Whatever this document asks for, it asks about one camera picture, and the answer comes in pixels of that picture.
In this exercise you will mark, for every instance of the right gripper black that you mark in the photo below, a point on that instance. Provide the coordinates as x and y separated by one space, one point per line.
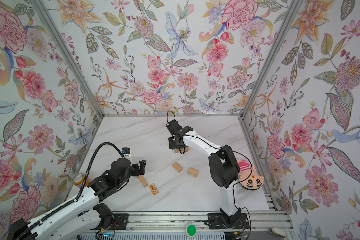
171 145

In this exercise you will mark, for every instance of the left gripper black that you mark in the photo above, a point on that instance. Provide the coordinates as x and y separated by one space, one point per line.
138 172

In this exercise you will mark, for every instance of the printed wood block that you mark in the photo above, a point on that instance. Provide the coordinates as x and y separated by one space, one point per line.
153 189

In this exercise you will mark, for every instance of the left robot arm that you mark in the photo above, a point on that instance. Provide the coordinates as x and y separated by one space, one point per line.
85 211

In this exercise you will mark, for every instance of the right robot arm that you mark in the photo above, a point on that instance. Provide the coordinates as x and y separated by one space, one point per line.
224 170

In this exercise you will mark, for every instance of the arched wood block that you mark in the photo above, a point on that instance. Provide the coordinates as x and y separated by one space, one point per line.
177 167
193 172

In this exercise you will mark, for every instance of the orange soda can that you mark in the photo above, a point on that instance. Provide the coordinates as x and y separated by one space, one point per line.
79 180

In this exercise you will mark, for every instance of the green round button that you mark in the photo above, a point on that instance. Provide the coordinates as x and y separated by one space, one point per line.
191 230

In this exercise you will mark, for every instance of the pink plush toy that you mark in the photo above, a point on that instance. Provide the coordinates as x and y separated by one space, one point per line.
248 176

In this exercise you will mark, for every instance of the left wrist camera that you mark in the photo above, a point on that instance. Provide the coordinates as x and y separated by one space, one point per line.
127 153

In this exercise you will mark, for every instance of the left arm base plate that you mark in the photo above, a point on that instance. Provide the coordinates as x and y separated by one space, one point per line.
116 222

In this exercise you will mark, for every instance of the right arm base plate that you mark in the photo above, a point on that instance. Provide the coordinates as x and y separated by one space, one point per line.
219 221

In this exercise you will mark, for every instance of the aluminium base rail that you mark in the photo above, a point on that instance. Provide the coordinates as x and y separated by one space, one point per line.
172 226

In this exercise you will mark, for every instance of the white device on rail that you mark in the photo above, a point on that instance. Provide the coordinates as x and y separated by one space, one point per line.
278 232

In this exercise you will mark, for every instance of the right corner aluminium post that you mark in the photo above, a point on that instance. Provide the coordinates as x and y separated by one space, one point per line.
291 13

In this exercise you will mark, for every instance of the corner aluminium post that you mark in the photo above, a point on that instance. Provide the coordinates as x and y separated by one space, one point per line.
291 13
66 54

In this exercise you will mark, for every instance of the left corner aluminium post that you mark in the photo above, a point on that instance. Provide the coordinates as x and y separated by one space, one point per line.
66 54

